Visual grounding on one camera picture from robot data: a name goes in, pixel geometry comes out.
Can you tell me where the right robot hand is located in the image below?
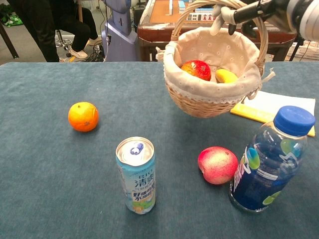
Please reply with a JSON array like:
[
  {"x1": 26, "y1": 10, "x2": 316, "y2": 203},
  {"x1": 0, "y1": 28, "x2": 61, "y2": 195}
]
[{"x1": 210, "y1": 0, "x2": 319, "y2": 40}]

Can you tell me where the wicker basket with cloth liner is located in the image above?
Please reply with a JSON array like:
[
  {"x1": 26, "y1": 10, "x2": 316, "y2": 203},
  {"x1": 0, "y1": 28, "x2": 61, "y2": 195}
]
[{"x1": 156, "y1": 0, "x2": 276, "y2": 118}]

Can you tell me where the orange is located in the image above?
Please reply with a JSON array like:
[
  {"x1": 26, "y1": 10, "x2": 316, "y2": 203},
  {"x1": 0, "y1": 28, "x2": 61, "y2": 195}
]
[{"x1": 67, "y1": 101, "x2": 100, "y2": 132}]

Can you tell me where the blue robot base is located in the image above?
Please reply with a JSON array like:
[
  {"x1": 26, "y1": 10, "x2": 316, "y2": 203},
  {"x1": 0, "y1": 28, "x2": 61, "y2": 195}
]
[{"x1": 101, "y1": 0, "x2": 139, "y2": 62}]

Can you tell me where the black tripod stand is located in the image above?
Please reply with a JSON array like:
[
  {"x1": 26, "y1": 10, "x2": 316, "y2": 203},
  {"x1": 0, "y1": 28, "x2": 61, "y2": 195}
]
[{"x1": 289, "y1": 41, "x2": 305, "y2": 62}]

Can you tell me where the white plastic crate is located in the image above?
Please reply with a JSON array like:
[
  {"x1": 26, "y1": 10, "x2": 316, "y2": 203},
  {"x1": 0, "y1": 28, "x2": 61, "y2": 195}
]
[{"x1": 286, "y1": 41, "x2": 319, "y2": 60}]

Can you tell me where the face-up mahjong tile row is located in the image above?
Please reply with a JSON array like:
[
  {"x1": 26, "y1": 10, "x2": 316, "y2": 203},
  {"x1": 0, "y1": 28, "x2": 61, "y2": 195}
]
[{"x1": 186, "y1": 12, "x2": 217, "y2": 22}]

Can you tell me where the yellow lemon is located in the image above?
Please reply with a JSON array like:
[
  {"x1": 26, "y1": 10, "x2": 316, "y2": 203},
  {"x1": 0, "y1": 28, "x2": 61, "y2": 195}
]
[{"x1": 215, "y1": 69, "x2": 239, "y2": 84}]

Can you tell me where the white and yellow booklet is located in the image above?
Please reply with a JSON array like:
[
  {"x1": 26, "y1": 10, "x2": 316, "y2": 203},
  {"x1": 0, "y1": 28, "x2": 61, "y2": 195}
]
[{"x1": 229, "y1": 90, "x2": 316, "y2": 137}]

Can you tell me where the red yellow apple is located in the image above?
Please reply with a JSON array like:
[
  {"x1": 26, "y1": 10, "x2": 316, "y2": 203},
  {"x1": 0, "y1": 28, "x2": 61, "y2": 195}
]
[{"x1": 180, "y1": 60, "x2": 212, "y2": 82}]

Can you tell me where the brown mahjong table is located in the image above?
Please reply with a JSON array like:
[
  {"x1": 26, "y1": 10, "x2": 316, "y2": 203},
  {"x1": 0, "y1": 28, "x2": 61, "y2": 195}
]
[{"x1": 137, "y1": 0, "x2": 301, "y2": 62}]

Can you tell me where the red apple on table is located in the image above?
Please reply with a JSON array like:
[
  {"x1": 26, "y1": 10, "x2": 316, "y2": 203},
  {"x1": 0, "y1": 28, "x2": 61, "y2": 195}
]
[{"x1": 197, "y1": 146, "x2": 239, "y2": 185}]

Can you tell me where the blue sports drink bottle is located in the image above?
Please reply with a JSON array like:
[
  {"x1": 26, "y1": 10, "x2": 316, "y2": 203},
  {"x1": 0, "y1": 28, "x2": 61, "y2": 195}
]
[{"x1": 228, "y1": 105, "x2": 316, "y2": 214}]

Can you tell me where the chrome stool base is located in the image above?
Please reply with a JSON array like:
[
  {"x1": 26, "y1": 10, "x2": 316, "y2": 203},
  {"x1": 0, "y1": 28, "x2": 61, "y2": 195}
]
[{"x1": 55, "y1": 29, "x2": 75, "y2": 58}]

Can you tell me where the light blue drink can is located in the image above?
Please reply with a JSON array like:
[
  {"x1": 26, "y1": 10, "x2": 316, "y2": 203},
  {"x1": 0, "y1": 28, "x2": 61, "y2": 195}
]
[{"x1": 115, "y1": 136, "x2": 157, "y2": 215}]

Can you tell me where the person in black trousers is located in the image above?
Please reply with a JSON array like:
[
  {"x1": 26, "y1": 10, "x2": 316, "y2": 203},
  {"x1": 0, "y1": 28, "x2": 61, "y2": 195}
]
[{"x1": 7, "y1": 0, "x2": 103, "y2": 63}]

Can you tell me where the green bag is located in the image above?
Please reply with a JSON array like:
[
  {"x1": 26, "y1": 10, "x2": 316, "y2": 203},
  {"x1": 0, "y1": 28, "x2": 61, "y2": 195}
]
[{"x1": 0, "y1": 3, "x2": 23, "y2": 27}]

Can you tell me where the dark wooden table leg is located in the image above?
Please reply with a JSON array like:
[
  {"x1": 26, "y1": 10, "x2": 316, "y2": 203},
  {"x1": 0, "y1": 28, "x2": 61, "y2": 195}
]
[{"x1": 0, "y1": 22, "x2": 19, "y2": 59}]

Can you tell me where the blue tablecloth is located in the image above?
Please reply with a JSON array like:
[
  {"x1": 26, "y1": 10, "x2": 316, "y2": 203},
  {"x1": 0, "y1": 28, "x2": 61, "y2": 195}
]
[{"x1": 0, "y1": 61, "x2": 319, "y2": 239}]

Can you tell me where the black floor cable tangle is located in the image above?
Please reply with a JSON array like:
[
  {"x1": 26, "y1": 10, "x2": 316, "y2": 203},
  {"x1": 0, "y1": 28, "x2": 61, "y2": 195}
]
[{"x1": 86, "y1": 43, "x2": 105, "y2": 62}]

